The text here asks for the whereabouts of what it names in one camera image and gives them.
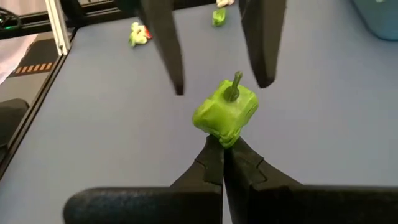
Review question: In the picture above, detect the silver aluminium bracket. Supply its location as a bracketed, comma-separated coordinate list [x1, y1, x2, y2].
[44, 0, 72, 57]

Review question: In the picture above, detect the beige mushroom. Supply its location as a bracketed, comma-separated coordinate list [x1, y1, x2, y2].
[215, 0, 236, 9]

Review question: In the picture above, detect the white sheet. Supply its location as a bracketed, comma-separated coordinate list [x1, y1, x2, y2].
[0, 33, 39, 85]

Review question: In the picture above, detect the green chili pepper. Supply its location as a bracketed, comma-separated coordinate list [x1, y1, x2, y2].
[211, 7, 228, 28]

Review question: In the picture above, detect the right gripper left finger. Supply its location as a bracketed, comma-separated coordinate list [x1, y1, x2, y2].
[63, 135, 224, 224]

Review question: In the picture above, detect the black floor object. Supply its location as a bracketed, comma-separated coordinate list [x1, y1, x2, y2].
[0, 98, 30, 147]

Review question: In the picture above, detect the blue plastic basket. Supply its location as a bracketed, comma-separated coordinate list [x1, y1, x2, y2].
[350, 0, 398, 42]

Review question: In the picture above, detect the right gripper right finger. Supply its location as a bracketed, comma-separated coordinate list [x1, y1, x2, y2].
[223, 136, 398, 224]

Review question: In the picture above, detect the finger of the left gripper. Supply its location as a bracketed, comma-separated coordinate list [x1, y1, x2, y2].
[136, 0, 185, 96]
[238, 0, 288, 90]

